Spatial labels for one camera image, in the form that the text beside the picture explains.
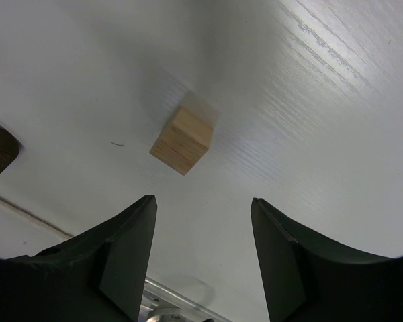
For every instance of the dark wood arch block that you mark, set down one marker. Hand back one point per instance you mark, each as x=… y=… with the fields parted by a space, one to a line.
x=9 y=149

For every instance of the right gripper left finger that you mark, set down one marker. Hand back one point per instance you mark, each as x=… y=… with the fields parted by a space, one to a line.
x=98 y=275

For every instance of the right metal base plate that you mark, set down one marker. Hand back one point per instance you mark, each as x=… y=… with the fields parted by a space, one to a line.
x=160 y=303

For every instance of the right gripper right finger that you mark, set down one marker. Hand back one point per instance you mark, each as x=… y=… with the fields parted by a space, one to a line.
x=309 y=277

